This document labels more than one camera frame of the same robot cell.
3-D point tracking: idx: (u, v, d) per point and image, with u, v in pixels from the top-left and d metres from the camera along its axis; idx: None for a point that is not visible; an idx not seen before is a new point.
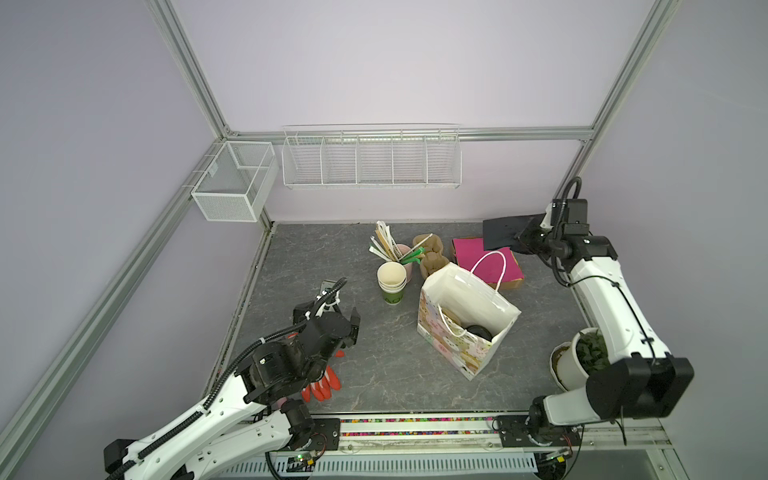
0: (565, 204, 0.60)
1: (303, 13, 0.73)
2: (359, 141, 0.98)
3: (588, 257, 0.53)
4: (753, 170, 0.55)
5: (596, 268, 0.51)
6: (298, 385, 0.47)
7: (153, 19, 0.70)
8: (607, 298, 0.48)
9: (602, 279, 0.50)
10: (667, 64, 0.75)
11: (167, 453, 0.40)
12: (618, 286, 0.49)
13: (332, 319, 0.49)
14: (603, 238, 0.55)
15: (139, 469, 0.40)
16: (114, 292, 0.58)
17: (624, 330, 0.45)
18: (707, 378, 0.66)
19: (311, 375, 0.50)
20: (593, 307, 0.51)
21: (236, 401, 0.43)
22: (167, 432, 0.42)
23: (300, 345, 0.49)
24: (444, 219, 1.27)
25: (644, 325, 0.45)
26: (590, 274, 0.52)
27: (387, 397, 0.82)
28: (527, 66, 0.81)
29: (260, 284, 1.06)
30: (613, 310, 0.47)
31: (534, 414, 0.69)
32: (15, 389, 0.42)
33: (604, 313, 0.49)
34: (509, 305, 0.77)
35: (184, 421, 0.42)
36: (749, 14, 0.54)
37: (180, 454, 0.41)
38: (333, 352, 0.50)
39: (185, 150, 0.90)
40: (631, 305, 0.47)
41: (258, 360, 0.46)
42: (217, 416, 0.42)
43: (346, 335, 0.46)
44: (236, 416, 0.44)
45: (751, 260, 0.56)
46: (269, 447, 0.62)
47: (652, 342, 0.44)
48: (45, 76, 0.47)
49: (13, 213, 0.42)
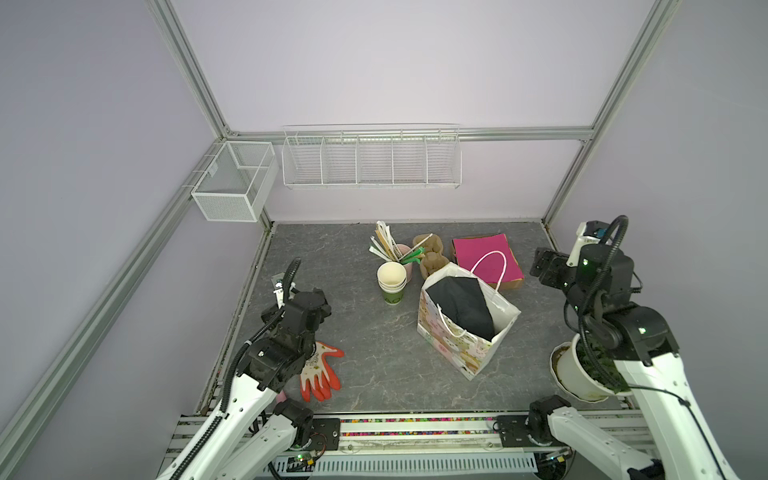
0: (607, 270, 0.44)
1: (302, 13, 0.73)
2: (359, 141, 0.98)
3: (643, 357, 0.40)
4: (754, 169, 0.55)
5: (659, 380, 0.40)
6: (297, 365, 0.52)
7: (154, 19, 0.70)
8: (670, 417, 0.39)
9: (669, 396, 0.39)
10: (667, 64, 0.75)
11: (198, 468, 0.40)
12: (686, 402, 0.39)
13: (302, 297, 0.53)
14: (660, 315, 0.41)
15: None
16: (113, 294, 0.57)
17: (699, 472, 0.37)
18: (701, 380, 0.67)
19: (305, 350, 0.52)
20: (649, 416, 0.42)
21: (252, 392, 0.45)
22: (188, 454, 0.41)
23: (285, 330, 0.53)
24: (445, 219, 1.27)
25: (719, 455, 0.38)
26: (655, 390, 0.40)
27: (387, 397, 0.82)
28: (528, 66, 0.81)
29: (260, 284, 1.06)
30: (681, 437, 0.38)
31: (535, 419, 0.68)
32: (15, 388, 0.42)
33: (666, 430, 0.40)
34: (509, 305, 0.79)
35: (201, 436, 0.42)
36: (750, 14, 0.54)
37: (212, 464, 0.42)
38: (317, 323, 0.56)
39: (185, 150, 0.90)
40: (698, 421, 0.39)
41: (256, 354, 0.49)
42: (237, 413, 0.44)
43: (315, 305, 0.53)
44: (256, 407, 0.46)
45: (752, 260, 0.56)
46: (278, 450, 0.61)
47: None
48: (44, 77, 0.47)
49: (14, 215, 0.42)
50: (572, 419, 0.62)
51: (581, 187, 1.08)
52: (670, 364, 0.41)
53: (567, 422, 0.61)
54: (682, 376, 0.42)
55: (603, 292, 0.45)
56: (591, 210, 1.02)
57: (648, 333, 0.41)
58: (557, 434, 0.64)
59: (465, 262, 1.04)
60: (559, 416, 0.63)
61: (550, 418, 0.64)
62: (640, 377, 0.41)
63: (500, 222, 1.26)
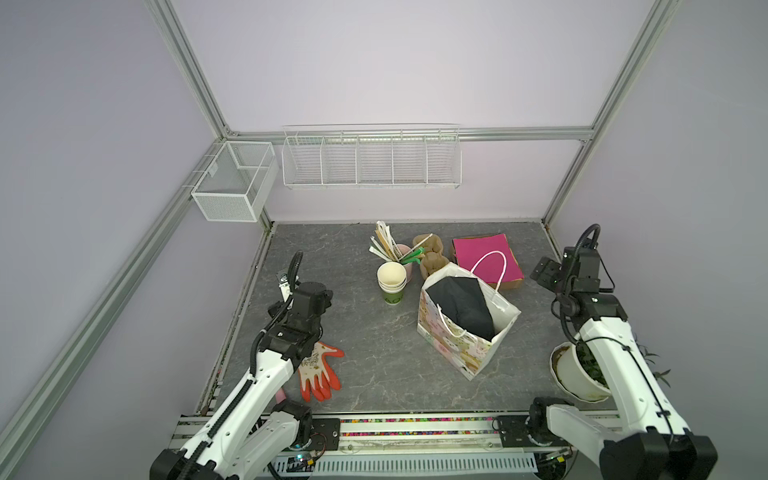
0: (574, 256, 0.59)
1: (303, 12, 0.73)
2: (359, 141, 0.98)
3: (597, 319, 0.52)
4: (754, 169, 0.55)
5: (605, 330, 0.50)
6: (310, 346, 0.58)
7: (154, 19, 0.70)
8: (614, 359, 0.47)
9: (612, 343, 0.49)
10: (667, 64, 0.75)
11: (235, 424, 0.43)
12: (629, 349, 0.48)
13: (307, 285, 0.60)
14: (614, 298, 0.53)
15: (211, 449, 0.40)
16: (112, 295, 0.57)
17: (637, 400, 0.43)
18: (701, 380, 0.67)
19: (316, 332, 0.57)
20: (604, 368, 0.49)
21: (276, 362, 0.51)
22: (220, 415, 0.44)
23: (295, 315, 0.59)
24: (444, 219, 1.27)
25: (660, 395, 0.43)
26: (601, 338, 0.50)
27: (387, 397, 0.82)
28: (528, 65, 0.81)
29: (260, 284, 1.06)
30: (624, 373, 0.45)
31: (535, 413, 0.69)
32: (14, 390, 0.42)
33: (614, 373, 0.47)
34: (509, 305, 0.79)
35: (231, 400, 0.46)
36: (750, 14, 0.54)
37: (245, 422, 0.45)
38: (323, 308, 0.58)
39: (185, 149, 0.91)
40: (642, 367, 0.46)
41: (275, 334, 0.55)
42: (266, 379, 0.49)
43: (319, 291, 0.60)
44: (280, 377, 0.51)
45: (752, 260, 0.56)
46: (283, 443, 0.60)
47: (667, 414, 0.41)
48: (44, 76, 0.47)
49: (14, 214, 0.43)
50: (570, 410, 0.62)
51: (581, 187, 1.08)
52: (620, 325, 0.51)
53: (562, 411, 0.62)
54: (630, 335, 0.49)
55: (575, 277, 0.58)
56: (591, 210, 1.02)
57: (601, 303, 0.54)
58: (553, 425, 0.64)
59: (465, 262, 1.04)
60: (557, 406, 0.65)
61: (550, 407, 0.65)
62: (594, 333, 0.51)
63: (500, 222, 1.26)
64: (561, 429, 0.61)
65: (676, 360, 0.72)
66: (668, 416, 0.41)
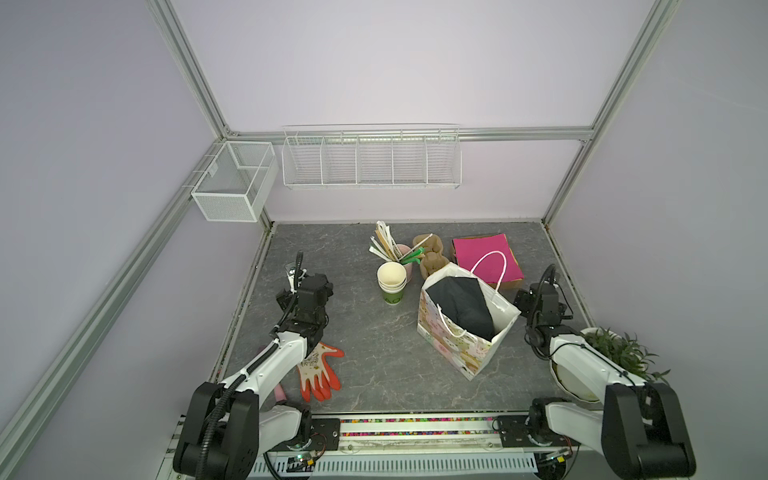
0: (539, 295, 0.70)
1: (303, 13, 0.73)
2: (359, 141, 0.98)
3: (556, 336, 0.63)
4: (754, 169, 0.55)
5: (562, 338, 0.62)
6: (320, 332, 0.66)
7: (154, 19, 0.70)
8: (576, 353, 0.57)
9: (569, 344, 0.59)
10: (667, 64, 0.75)
11: (265, 370, 0.49)
12: (584, 347, 0.58)
13: (309, 280, 0.67)
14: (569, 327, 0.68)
15: (249, 382, 0.46)
16: (112, 294, 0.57)
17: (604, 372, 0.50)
18: (700, 380, 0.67)
19: (323, 321, 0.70)
20: (577, 368, 0.56)
21: (294, 336, 0.59)
22: (255, 361, 0.50)
23: (303, 308, 0.66)
24: (445, 219, 1.27)
25: (617, 365, 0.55)
26: (559, 343, 0.61)
27: (387, 398, 0.81)
28: (528, 65, 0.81)
29: (260, 284, 1.06)
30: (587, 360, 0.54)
31: (534, 414, 0.69)
32: (14, 389, 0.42)
33: (582, 366, 0.55)
34: (509, 305, 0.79)
35: (262, 354, 0.53)
36: (749, 14, 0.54)
37: (271, 378, 0.50)
38: (324, 299, 0.69)
39: (185, 149, 0.91)
40: (598, 355, 0.55)
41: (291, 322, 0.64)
42: (288, 347, 0.56)
43: (319, 286, 0.66)
44: (297, 347, 0.58)
45: (752, 260, 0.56)
46: (288, 431, 0.61)
47: (628, 375, 0.48)
48: (42, 77, 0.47)
49: (14, 214, 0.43)
50: (569, 406, 0.62)
51: (581, 187, 1.08)
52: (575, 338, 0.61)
53: (561, 406, 0.63)
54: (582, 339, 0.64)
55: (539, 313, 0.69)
56: (591, 210, 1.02)
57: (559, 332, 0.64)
58: (554, 422, 0.64)
59: (465, 263, 1.04)
60: (555, 403, 0.65)
61: (549, 405, 0.65)
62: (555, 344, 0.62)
63: (500, 222, 1.26)
64: (562, 425, 0.61)
65: (676, 361, 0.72)
66: (627, 376, 0.48)
